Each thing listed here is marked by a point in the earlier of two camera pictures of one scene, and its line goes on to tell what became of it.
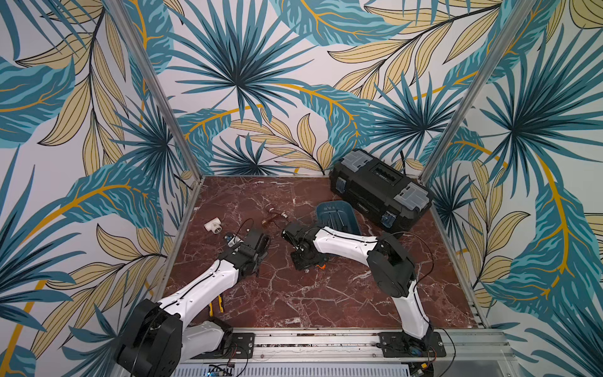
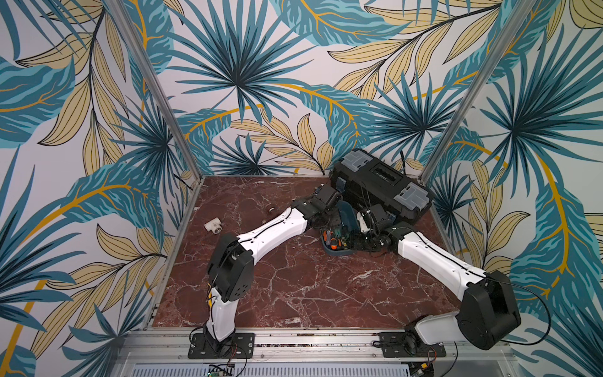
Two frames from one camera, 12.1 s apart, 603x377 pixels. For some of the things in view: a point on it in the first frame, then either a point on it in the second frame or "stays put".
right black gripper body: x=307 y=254 to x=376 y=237
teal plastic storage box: x=338 y=215 stays put
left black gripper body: x=260 y=258 to x=333 y=218
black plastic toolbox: x=381 y=192 stays put
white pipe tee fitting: x=213 y=225 stays put
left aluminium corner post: x=158 y=89 stays put
